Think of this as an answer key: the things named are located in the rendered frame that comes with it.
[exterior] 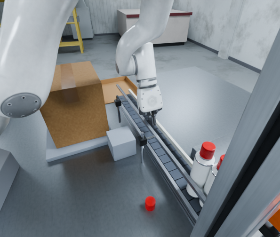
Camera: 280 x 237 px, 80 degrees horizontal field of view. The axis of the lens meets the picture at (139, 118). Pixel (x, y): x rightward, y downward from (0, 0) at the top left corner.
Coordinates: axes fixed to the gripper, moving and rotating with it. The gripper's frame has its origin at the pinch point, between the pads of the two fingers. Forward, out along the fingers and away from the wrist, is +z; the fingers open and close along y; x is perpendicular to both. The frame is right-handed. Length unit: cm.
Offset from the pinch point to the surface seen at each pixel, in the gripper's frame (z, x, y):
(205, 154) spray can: -0.7, -34.6, -1.9
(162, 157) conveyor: 11.3, -12.4, -3.1
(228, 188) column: -12, -54, -17
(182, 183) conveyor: 15.5, -24.1, -2.4
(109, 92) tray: -8, 55, -6
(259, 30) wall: -54, 200, 355
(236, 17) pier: -93, 255, 355
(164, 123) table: 8.0, 11.3, 12.1
